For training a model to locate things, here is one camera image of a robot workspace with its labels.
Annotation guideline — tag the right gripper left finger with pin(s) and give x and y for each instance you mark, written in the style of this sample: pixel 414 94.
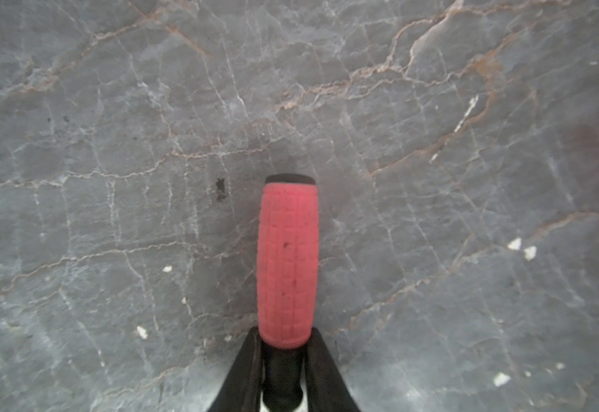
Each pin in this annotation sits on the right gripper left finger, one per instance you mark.
pixel 241 390

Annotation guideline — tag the red handled screwdriver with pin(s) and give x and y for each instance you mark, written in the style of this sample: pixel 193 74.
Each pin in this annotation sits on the red handled screwdriver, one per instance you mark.
pixel 287 276

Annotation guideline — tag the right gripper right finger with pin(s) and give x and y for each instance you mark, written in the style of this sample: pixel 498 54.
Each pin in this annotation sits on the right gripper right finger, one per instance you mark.
pixel 326 389

